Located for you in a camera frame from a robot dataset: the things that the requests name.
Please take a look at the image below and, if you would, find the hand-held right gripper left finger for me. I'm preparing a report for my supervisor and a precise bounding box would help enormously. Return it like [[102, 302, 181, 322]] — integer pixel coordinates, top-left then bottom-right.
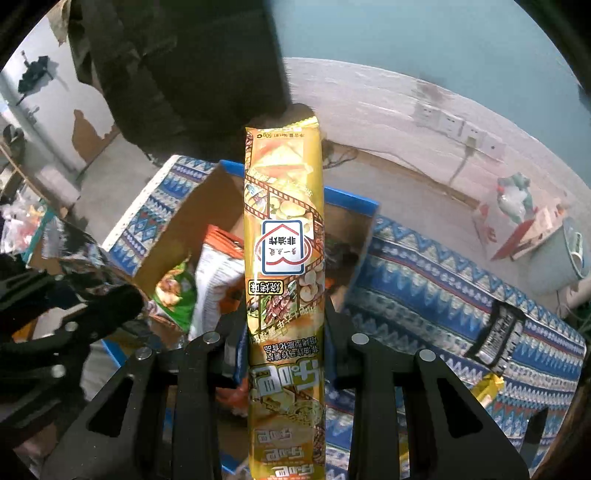
[[39, 300, 250, 480]]

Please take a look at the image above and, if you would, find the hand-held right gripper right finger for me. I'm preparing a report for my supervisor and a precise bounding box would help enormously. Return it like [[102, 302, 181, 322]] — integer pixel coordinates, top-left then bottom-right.
[[323, 300, 529, 480]]

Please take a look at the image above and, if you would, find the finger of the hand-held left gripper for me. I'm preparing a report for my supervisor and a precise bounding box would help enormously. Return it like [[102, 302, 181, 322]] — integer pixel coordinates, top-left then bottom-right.
[[0, 256, 100, 305], [9, 284, 146, 365]]

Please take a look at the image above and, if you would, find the green snack packet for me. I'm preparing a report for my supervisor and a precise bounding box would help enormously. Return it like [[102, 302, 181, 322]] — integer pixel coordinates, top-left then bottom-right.
[[152, 258, 199, 334]]

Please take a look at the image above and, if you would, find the white and orange snack packet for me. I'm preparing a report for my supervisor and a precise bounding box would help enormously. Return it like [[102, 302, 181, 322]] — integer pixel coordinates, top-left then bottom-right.
[[189, 224, 245, 342]]

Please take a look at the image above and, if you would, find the gold snack packet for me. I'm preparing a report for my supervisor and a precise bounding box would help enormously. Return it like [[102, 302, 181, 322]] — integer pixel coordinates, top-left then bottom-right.
[[471, 371, 506, 409], [242, 115, 331, 480]]

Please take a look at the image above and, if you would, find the blue cardboard box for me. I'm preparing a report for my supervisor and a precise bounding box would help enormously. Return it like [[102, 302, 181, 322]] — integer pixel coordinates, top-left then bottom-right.
[[104, 159, 382, 480]]

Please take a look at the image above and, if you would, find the black snack packet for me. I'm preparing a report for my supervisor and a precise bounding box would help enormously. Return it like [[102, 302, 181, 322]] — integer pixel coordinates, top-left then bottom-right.
[[464, 300, 527, 372]]

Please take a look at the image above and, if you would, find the pile of plastic bags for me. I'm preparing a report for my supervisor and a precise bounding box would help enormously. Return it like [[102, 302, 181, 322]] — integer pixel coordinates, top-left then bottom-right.
[[0, 194, 79, 259]]

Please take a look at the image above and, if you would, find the patterned blue cloth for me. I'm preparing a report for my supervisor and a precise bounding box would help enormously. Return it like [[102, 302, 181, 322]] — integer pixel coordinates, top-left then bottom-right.
[[102, 154, 218, 278]]

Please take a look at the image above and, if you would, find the patterned blue blanket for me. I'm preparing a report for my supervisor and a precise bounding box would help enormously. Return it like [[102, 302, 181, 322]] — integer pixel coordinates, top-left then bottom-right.
[[323, 212, 587, 480]]

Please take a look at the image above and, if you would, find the dark cloth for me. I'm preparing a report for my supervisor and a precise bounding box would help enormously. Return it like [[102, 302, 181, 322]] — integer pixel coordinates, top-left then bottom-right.
[[18, 55, 54, 96]]

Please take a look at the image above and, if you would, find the light blue bucket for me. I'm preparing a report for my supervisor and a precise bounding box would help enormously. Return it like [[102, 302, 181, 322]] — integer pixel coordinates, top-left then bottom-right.
[[526, 217, 588, 296]]

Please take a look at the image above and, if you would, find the clear plastic bag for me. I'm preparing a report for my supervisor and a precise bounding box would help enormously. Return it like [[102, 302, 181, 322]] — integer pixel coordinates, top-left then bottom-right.
[[495, 172, 533, 223]]

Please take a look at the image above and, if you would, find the beige plug cable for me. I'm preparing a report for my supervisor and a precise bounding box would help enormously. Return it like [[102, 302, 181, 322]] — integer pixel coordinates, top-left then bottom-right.
[[449, 137, 479, 186]]

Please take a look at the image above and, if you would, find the white wall socket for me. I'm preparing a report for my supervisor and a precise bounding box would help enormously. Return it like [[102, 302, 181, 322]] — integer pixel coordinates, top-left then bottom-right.
[[416, 100, 439, 125], [482, 136, 507, 161], [462, 124, 485, 149], [438, 111, 463, 137]]

